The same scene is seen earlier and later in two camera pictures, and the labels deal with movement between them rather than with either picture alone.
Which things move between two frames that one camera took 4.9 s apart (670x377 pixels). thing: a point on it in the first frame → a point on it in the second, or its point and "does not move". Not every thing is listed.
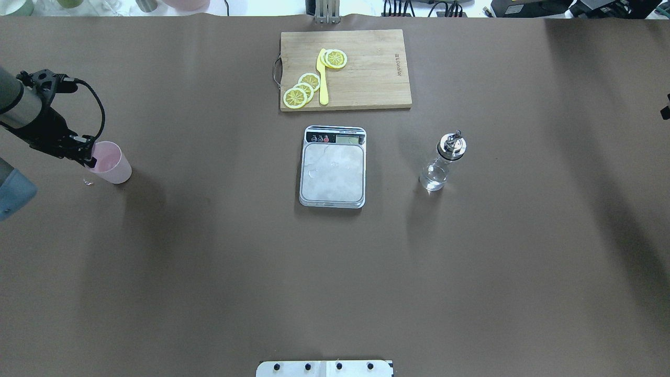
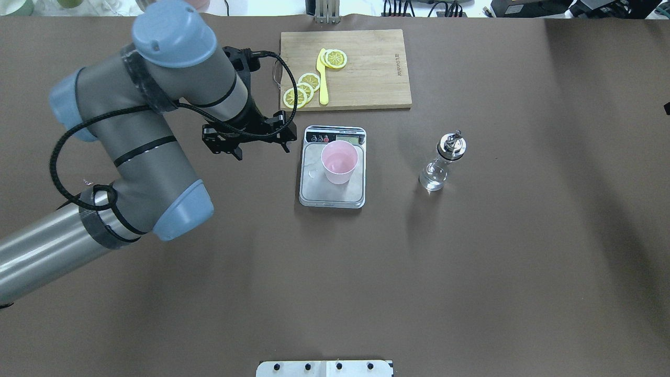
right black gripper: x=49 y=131 → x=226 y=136
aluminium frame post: x=327 y=11 does not move
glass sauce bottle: x=450 y=147 does not move
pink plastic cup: x=111 y=165 → x=339 y=158
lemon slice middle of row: x=308 y=89 does not move
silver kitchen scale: x=333 y=167 does not move
